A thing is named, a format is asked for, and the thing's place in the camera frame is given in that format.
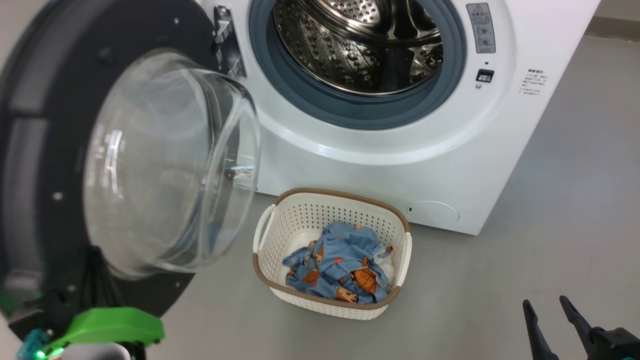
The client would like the round white filter cover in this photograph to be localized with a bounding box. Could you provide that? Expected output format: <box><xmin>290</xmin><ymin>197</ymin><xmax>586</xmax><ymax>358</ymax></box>
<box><xmin>406</xmin><ymin>200</ymin><xmax>460</xmax><ymax>226</ymax></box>

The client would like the blue cartoon print garment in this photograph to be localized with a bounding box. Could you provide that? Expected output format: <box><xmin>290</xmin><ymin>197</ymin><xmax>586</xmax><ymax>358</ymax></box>
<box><xmin>282</xmin><ymin>222</ymin><xmax>395</xmax><ymax>305</ymax></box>

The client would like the grey warning sticker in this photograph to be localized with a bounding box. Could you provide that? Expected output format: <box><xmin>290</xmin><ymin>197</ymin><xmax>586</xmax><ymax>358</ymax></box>
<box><xmin>466</xmin><ymin>2</ymin><xmax>497</xmax><ymax>54</ymax></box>

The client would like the teal left cable connector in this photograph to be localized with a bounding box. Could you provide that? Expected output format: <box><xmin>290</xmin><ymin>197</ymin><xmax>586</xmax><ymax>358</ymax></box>
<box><xmin>16</xmin><ymin>327</ymin><xmax>52</xmax><ymax>360</ymax></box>

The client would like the white garment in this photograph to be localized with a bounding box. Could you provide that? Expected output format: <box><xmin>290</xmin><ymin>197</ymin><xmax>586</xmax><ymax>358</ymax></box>
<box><xmin>376</xmin><ymin>256</ymin><xmax>396</xmax><ymax>282</ymax></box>

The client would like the stainless steel washing machine drum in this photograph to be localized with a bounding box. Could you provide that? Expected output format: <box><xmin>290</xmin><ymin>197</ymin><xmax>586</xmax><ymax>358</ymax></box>
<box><xmin>273</xmin><ymin>0</ymin><xmax>444</xmax><ymax>96</ymax></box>

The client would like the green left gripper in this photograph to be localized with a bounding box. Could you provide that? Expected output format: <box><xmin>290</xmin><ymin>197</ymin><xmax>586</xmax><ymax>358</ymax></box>
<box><xmin>42</xmin><ymin>245</ymin><xmax>166</xmax><ymax>351</ymax></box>

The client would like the grey rubber door gasket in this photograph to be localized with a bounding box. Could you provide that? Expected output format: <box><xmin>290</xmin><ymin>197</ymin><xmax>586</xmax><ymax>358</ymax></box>
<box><xmin>248</xmin><ymin>0</ymin><xmax>467</xmax><ymax>131</ymax></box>

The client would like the white front-load washing machine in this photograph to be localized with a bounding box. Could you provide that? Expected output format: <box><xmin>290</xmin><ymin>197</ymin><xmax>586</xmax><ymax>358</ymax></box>
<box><xmin>195</xmin><ymin>0</ymin><xmax>601</xmax><ymax>236</ymax></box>

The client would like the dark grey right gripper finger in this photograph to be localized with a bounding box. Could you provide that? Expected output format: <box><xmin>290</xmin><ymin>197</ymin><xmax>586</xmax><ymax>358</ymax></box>
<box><xmin>522</xmin><ymin>299</ymin><xmax>560</xmax><ymax>360</ymax></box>
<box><xmin>559</xmin><ymin>295</ymin><xmax>601</xmax><ymax>358</ymax></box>

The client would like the cream perforated laundry basket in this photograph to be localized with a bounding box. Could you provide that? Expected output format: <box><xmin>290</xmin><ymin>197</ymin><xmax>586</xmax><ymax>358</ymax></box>
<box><xmin>252</xmin><ymin>187</ymin><xmax>413</xmax><ymax>321</ymax></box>

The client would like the metal door hinge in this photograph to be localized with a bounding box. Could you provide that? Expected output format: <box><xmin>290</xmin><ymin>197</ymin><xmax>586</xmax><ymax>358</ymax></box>
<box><xmin>214</xmin><ymin>5</ymin><xmax>247</xmax><ymax>78</ymax></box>

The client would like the black round glass washer door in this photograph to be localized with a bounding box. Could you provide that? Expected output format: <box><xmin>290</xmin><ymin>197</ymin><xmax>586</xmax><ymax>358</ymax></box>
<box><xmin>0</xmin><ymin>0</ymin><xmax>262</xmax><ymax>341</ymax></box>

